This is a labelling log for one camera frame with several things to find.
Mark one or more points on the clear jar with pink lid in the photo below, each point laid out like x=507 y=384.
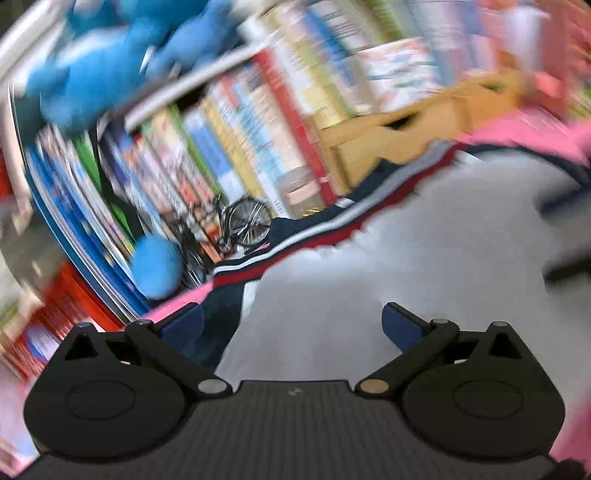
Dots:
x=300 y=191

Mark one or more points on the white translucent container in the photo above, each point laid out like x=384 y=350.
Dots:
x=524 y=37

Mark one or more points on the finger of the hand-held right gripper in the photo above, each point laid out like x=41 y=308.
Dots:
x=563 y=196
x=570 y=268

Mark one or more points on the blue plush ball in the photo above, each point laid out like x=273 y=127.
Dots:
x=157 y=265

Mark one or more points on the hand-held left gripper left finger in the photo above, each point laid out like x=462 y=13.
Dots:
x=184 y=325

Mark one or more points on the wooden drawer organizer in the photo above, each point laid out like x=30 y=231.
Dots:
x=369 y=138

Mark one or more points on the pink rack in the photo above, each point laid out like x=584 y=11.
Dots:
x=563 y=55

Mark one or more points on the white box with pencil print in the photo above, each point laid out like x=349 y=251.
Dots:
x=397 y=69

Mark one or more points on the row of colourful picture books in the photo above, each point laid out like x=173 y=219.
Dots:
x=207 y=152

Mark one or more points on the blue plush toy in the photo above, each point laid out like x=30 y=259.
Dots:
x=101 y=74

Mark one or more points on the white shelf board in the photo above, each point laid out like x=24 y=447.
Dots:
x=194 y=87

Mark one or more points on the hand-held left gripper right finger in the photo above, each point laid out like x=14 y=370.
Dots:
x=401 y=325

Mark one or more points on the navy and white jacket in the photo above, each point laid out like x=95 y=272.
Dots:
x=415 y=258

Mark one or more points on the black model bicycle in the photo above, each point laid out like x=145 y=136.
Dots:
x=244 y=221

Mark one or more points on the red crate with blue sticker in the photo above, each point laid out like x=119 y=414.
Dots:
x=69 y=314

